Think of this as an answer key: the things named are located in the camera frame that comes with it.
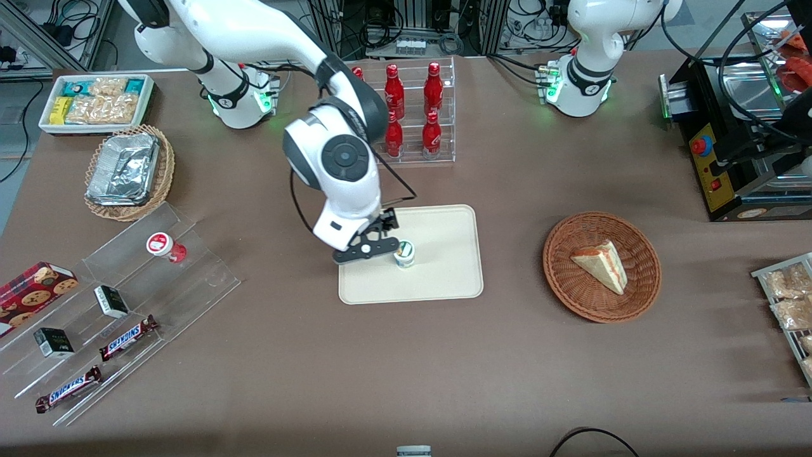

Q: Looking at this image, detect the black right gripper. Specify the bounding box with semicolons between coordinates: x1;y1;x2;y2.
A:
332;208;401;265

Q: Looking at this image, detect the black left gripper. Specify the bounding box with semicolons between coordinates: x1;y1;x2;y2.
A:
780;93;812;147

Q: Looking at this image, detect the beige plastic tray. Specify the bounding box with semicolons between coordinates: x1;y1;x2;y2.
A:
339;204;484;305

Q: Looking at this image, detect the tray of bagged crackers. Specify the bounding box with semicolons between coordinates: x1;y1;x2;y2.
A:
751;253;812;389

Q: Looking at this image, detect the red gum canister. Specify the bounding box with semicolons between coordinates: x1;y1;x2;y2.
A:
147;232;188;264

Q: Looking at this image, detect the foil tray stack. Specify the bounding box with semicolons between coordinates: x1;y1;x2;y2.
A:
86;133;160;208

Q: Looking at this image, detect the clear acrylic bottle rack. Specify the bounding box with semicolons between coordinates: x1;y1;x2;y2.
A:
343;56;456;167

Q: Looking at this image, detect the black toaster machine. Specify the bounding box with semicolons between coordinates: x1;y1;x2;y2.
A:
658;11;812;223

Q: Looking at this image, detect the brown wicker basket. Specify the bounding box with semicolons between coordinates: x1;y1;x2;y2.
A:
543;211;662;324

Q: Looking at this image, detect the clear acrylic stepped display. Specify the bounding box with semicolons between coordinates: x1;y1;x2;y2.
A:
0;201;242;428

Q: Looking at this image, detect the wrapped sandwich wedge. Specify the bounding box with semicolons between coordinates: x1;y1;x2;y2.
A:
570;239;629;296

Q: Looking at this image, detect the light wicker basket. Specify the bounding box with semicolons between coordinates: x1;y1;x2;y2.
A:
84;124;176;222

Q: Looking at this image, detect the snickers bar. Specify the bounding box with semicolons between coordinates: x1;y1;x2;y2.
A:
35;366;103;414
99;315;160;362

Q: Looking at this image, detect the small black box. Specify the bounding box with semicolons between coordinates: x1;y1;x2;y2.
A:
94;286;130;319
34;328;75;359

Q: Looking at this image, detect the large rice cracker bag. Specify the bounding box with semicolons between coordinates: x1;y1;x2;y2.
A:
66;94;139;125

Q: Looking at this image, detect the small rice cracker bag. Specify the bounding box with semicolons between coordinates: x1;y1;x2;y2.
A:
89;77;128;98

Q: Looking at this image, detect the yellow snack bar pack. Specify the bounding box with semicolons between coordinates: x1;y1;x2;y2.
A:
49;96;74;126

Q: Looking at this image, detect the white snack bin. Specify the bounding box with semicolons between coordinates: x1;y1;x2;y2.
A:
39;74;157;137

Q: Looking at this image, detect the red cookie box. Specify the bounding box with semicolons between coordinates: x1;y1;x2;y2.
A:
0;262;80;338

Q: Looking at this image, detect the black cable loop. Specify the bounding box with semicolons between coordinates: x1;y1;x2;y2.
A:
549;427;641;457

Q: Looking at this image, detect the aluminium frame rail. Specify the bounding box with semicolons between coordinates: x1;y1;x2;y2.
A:
0;0;87;72

